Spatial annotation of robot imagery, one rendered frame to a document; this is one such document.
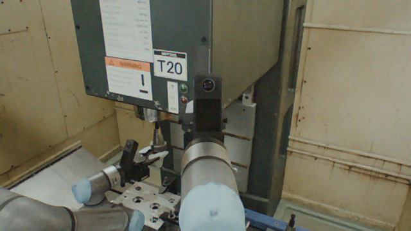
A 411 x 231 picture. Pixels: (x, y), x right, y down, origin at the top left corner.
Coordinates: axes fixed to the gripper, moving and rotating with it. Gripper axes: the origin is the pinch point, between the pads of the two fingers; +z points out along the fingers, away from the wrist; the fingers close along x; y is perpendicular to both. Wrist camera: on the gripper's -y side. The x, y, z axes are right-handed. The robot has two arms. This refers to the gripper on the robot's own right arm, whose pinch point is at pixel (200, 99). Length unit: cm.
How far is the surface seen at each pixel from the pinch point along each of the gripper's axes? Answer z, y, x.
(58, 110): 123, 56, -86
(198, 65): 12.3, -3.7, 0.1
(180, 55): 14.9, -5.6, -4.2
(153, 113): 36.8, 19.8, -14.7
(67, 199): 90, 100, -76
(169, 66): 16.7, -2.4, -7.2
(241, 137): 72, 50, 23
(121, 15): 23.9, -14.1, -19.5
